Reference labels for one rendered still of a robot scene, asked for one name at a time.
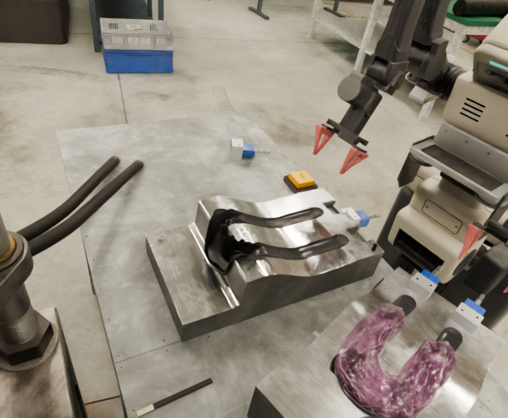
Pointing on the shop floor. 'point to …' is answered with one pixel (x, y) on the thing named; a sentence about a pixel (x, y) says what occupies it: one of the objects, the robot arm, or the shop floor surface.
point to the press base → (74, 386)
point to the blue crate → (137, 60)
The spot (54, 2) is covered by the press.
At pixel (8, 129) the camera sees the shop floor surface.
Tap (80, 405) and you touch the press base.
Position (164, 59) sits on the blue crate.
